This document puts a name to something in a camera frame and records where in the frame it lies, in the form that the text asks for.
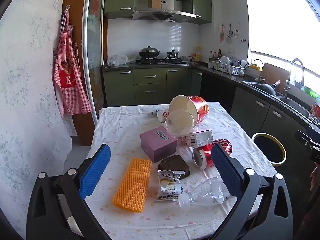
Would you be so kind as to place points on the steel kitchen sink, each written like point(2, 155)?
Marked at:
point(292, 102)

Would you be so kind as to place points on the white patterned tablecloth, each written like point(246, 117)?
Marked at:
point(120, 130)

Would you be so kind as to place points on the clear plastic bottle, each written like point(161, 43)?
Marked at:
point(205, 192)

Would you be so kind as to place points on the white pill bottle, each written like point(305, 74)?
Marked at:
point(163, 115)

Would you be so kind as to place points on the window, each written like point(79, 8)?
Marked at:
point(275, 17)

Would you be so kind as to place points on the brown cutting board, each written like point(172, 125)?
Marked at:
point(275, 73)

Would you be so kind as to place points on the red paper bucket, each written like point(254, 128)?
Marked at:
point(200, 110)

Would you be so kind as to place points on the yellow oil bottle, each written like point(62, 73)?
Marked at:
point(197, 55)

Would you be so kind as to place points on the person's right hand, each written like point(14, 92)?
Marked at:
point(315, 177)

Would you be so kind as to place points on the clear plastic bag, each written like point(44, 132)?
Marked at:
point(120, 60)

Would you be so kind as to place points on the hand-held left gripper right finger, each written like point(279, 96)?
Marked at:
point(226, 172)

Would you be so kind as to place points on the pink milk carton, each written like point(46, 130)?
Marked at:
point(200, 138)

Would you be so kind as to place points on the wall utensil hooks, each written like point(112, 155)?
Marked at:
point(228, 38)

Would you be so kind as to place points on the white cup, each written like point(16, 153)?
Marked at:
point(241, 73)

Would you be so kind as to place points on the yellow rimmed black trash bin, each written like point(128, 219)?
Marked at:
point(270, 150)

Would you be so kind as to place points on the tall steel faucet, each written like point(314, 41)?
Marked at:
point(289, 80)

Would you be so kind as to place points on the green kitchen cabinets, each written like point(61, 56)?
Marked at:
point(150, 85)
point(117, 0)

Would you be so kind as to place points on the black wok with lid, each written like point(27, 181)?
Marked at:
point(149, 52)

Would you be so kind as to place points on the brown wooden door frame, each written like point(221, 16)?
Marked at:
point(75, 17)

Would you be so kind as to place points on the steel range hood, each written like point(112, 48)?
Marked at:
point(162, 15)

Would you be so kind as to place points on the purple cardboard box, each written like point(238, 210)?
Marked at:
point(158, 143)

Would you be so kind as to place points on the red checkered apron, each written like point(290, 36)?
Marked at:
point(70, 80)

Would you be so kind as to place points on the crumpled dish rag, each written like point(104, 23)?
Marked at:
point(315, 120)

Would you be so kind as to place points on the green upper kitchen cabinets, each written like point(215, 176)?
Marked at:
point(117, 0)

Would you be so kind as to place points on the glass sliding door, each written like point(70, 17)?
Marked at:
point(96, 42)

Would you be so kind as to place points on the hanging wall ornament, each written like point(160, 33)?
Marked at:
point(222, 33)

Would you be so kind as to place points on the black gas stove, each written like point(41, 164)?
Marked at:
point(160, 60)

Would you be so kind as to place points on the small steel faucet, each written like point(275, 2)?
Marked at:
point(261, 73)

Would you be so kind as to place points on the white dish rack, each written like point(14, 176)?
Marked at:
point(225, 67)

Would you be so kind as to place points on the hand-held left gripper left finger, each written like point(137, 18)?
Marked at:
point(96, 170)

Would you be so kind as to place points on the white snack wrapper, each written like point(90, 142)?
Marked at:
point(167, 185)

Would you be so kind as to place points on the clear plastic lid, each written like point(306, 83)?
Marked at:
point(178, 123)

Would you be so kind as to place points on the green lower kitchen cabinets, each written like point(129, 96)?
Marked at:
point(150, 85)

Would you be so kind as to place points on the dark sauce bottles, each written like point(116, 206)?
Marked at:
point(217, 55)

